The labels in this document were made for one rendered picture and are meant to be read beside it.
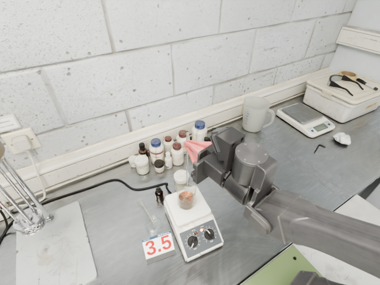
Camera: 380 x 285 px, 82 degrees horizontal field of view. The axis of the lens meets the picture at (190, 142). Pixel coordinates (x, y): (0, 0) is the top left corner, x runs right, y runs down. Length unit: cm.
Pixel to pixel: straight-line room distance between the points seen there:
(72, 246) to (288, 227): 65
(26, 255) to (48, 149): 35
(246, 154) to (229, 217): 47
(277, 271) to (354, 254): 36
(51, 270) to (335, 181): 106
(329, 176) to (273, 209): 71
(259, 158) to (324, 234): 14
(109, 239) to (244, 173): 55
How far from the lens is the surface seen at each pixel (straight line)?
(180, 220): 71
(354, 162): 123
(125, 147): 98
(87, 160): 97
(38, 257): 87
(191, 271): 74
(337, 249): 38
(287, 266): 73
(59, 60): 82
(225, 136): 40
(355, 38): 175
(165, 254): 76
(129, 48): 86
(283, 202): 42
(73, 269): 81
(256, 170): 38
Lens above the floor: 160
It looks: 40 degrees down
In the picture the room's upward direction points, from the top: straight up
